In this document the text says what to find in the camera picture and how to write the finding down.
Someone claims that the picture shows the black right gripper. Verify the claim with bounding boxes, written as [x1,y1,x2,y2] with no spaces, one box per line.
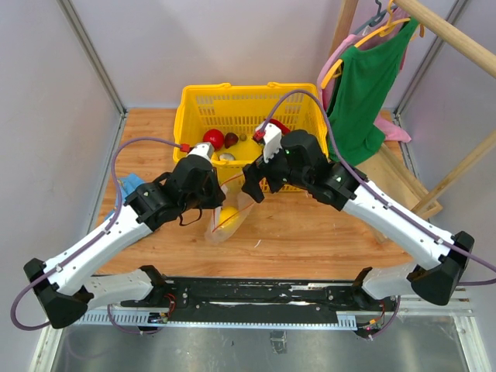
[241,141,310,203]

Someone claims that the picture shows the yellow lemon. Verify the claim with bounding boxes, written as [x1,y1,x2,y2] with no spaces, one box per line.
[218,206,239,229]

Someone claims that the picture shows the clear zip top bag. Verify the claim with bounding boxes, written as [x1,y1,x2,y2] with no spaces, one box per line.
[205,173,255,244]

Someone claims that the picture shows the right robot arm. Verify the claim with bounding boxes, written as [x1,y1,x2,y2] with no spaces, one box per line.
[242,129,474,310]

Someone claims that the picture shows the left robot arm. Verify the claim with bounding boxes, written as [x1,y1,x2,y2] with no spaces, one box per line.
[24,153,226,329]

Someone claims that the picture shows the green tank top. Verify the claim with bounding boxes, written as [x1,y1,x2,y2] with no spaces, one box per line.
[327,19,419,166]

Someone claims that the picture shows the dark red fig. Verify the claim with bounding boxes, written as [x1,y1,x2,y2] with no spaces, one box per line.
[224,133,239,149]

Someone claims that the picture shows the red apple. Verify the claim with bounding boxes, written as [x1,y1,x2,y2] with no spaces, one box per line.
[203,129,225,151]

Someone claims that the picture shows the red chili pepper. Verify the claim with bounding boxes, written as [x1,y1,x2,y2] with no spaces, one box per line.
[269,119,291,136]

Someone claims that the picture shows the yellow plastic basket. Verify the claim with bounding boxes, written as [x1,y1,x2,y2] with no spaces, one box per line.
[174,82,329,191]

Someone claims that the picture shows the blue cloth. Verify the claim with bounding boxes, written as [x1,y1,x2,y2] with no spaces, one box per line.
[104,173,145,222]

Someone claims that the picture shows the yellow hanger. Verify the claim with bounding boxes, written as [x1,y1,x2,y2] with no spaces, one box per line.
[320,1,412,90]

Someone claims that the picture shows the wooden clothes rack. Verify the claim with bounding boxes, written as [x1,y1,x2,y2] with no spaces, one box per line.
[335,0,496,243]

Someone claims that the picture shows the pink shirt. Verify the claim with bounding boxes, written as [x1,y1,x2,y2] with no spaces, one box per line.
[317,21,412,143]

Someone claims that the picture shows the grey hanger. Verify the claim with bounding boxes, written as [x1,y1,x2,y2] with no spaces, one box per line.
[353,0,388,36]

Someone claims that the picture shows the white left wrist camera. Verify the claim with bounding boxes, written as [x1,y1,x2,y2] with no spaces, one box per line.
[188,142,215,161]

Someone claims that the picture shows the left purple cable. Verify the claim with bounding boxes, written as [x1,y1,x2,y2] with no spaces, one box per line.
[9,135,191,336]

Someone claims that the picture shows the purple cable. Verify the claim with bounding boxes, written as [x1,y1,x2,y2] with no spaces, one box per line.
[253,88,496,342]
[9,135,191,336]

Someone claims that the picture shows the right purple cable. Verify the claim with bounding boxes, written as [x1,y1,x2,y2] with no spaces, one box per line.
[253,88,496,342]

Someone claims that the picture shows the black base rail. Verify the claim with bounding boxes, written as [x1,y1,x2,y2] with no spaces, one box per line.
[121,277,395,318]

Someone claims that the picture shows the white cable duct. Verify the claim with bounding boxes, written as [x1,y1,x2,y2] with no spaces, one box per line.
[76,308,358,331]

